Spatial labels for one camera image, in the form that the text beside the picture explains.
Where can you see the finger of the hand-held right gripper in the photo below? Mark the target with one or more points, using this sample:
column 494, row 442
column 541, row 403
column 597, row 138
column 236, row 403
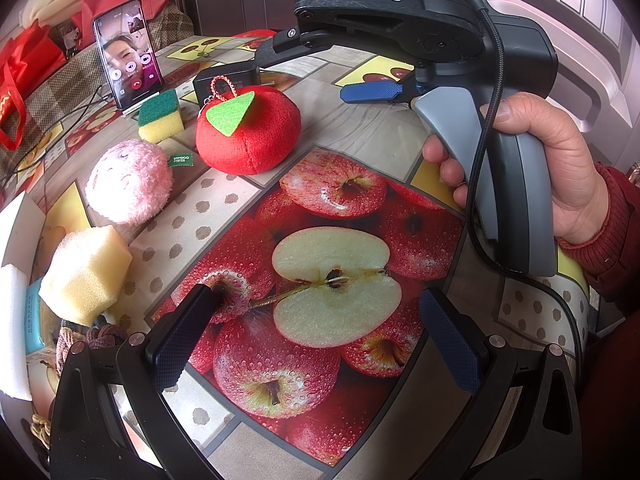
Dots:
column 372, row 91
column 360, row 10

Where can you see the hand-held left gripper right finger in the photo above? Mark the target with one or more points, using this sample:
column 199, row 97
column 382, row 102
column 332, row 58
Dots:
column 450, row 345

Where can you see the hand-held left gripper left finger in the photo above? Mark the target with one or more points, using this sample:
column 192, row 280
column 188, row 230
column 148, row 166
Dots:
column 175, row 342

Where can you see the yellow sponge block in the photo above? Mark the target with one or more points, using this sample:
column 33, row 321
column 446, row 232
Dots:
column 85, row 275

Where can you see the red plush apple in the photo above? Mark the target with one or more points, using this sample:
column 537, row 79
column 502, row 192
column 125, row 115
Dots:
column 250, row 140

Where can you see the light blue packet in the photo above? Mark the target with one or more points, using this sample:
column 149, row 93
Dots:
column 34, row 315

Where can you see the pink plush ball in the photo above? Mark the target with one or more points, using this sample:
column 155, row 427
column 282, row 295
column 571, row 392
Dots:
column 125, row 185

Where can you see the white cardboard box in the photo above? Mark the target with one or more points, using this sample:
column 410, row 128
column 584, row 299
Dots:
column 22, row 225

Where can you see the green and yellow sponge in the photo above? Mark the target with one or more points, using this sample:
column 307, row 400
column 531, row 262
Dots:
column 160, row 125

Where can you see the person's right forearm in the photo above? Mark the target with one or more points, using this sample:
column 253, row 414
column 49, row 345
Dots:
column 617, row 240

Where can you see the person's right hand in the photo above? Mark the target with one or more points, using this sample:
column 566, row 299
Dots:
column 570, row 180

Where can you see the fruit print tablecloth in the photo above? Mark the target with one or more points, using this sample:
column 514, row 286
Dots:
column 350, row 200

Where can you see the white foam sheet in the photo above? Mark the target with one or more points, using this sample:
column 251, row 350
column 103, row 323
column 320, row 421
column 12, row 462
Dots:
column 15, row 335

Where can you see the black charger adapter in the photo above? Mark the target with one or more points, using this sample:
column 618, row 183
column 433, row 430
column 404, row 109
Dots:
column 205, row 85

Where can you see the silver phone stand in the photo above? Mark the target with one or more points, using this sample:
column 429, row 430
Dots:
column 131, row 111

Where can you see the black smartphone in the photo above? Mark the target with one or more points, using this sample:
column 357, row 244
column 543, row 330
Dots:
column 127, row 55

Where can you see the red printed tote bag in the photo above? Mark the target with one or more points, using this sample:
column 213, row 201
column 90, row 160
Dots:
column 25, row 75

